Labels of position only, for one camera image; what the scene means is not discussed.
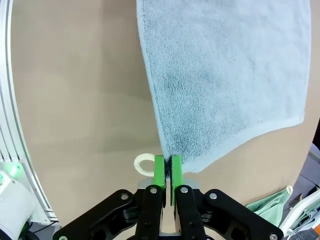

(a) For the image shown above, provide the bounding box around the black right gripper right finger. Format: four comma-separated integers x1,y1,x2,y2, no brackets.
170,154,285,240

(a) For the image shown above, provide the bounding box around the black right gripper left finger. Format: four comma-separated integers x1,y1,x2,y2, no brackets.
52,154,168,240

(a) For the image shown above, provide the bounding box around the green terry towel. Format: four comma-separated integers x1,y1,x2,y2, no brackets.
244,186,294,223
287,209,317,232

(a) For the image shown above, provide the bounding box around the light blue terry towel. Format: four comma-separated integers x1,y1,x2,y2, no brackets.
133,0,312,177

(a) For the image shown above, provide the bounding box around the aluminium frame rail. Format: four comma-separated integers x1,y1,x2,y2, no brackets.
0,0,60,224

